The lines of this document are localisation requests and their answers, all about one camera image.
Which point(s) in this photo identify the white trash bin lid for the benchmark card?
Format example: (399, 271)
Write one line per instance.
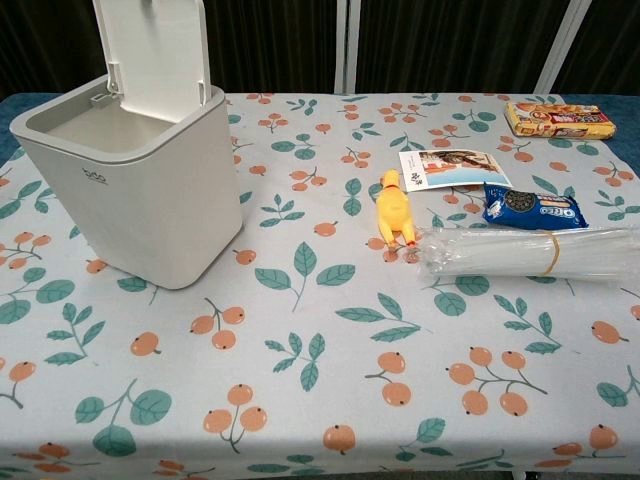
(150, 200)

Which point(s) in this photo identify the white plastic bin lid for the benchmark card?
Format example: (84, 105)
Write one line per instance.
(150, 55)

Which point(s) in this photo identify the yellow rubber chicken toy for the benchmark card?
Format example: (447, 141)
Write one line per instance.
(391, 210)

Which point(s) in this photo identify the fruit and leaf print tablecloth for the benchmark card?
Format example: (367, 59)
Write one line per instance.
(320, 350)

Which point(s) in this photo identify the printed photo postcard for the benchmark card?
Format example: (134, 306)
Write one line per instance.
(445, 172)

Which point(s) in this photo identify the clear plastic straw bundle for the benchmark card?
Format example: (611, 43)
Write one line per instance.
(525, 252)

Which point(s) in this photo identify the blue Oreo cookie pack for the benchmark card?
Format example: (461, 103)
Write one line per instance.
(537, 210)

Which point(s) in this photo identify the dark curtain backdrop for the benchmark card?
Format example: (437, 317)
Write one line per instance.
(450, 40)

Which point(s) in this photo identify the yellow snack box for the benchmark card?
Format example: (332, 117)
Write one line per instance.
(560, 120)

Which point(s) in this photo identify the white metal frame post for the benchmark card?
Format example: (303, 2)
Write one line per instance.
(347, 45)

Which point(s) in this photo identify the slanted white metal frame bar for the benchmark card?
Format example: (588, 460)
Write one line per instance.
(560, 45)

